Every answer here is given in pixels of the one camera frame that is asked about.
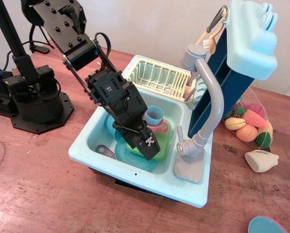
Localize orange toy brush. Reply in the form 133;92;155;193
196;23;224;55

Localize light blue toy sink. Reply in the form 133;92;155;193
68;87;212;208

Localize teal plate at corner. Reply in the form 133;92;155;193
248;216;287;233

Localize light blue toy shelf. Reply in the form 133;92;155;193
188;0;279;138

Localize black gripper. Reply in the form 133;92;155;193
85;69;160;161

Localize purple toy cutlery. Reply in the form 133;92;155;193
184;71;199;102

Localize green square plate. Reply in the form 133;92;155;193
126;118;172;162

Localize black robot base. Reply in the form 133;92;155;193
0;65;74;134

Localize teal cup lying sideways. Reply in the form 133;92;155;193
104;115;121;141

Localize cream dish drying rack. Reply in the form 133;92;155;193
122;55;196;103

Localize net bag of toy food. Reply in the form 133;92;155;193
222;88;273;149

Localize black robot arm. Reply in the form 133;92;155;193
21;0;160;160

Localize teal round plate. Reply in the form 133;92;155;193
115;138;158;174

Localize blue cup inside mug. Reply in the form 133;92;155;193
143;106;164;126

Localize grey toy faucet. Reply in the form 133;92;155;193
174;44;224;183

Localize cream toy jug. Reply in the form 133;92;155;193
244;150;279;173

